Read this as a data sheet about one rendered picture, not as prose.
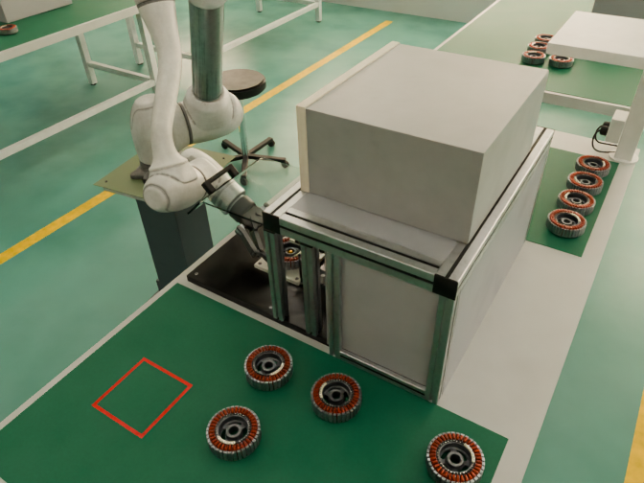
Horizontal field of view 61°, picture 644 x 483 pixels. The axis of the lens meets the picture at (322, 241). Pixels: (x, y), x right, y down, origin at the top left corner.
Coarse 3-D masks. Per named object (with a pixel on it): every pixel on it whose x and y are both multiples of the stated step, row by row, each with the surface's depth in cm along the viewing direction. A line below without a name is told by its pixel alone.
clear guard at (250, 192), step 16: (256, 160) 145; (272, 160) 144; (240, 176) 138; (256, 176) 138; (272, 176) 138; (288, 176) 138; (224, 192) 133; (240, 192) 133; (256, 192) 133; (272, 192) 133; (224, 208) 128; (240, 208) 128; (256, 208) 127
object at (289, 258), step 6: (288, 240) 158; (288, 246) 158; (294, 246) 158; (300, 246) 156; (294, 252) 155; (300, 252) 153; (288, 258) 151; (294, 258) 151; (288, 264) 151; (294, 264) 152
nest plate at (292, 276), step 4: (284, 252) 159; (320, 252) 159; (320, 256) 157; (324, 256) 158; (260, 260) 157; (320, 260) 157; (256, 264) 155; (260, 264) 155; (264, 264) 155; (260, 268) 155; (264, 268) 154; (288, 272) 152; (292, 272) 152; (296, 272) 152; (288, 276) 151; (292, 276) 151; (296, 276) 151; (288, 280) 150; (292, 280) 150; (296, 280) 150; (296, 284) 150
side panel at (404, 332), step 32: (352, 288) 117; (384, 288) 112; (416, 288) 107; (352, 320) 123; (384, 320) 117; (416, 320) 112; (448, 320) 105; (352, 352) 130; (384, 352) 123; (416, 352) 117; (448, 352) 114; (416, 384) 122
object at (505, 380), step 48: (576, 144) 211; (624, 192) 185; (192, 288) 153; (528, 288) 150; (576, 288) 149; (480, 336) 137; (528, 336) 136; (48, 384) 129; (480, 384) 126; (528, 384) 125; (528, 432) 116; (0, 480) 110
